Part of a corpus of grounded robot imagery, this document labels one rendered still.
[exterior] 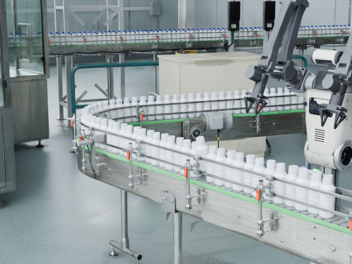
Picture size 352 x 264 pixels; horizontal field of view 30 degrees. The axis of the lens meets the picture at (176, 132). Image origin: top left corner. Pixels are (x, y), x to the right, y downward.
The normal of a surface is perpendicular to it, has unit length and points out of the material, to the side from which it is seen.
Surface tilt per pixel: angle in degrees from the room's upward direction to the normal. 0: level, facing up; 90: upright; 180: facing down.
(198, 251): 0
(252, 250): 0
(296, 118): 90
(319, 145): 90
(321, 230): 90
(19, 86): 90
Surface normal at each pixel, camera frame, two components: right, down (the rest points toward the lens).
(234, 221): -0.77, 0.14
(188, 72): 0.37, 0.19
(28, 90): 0.64, 0.15
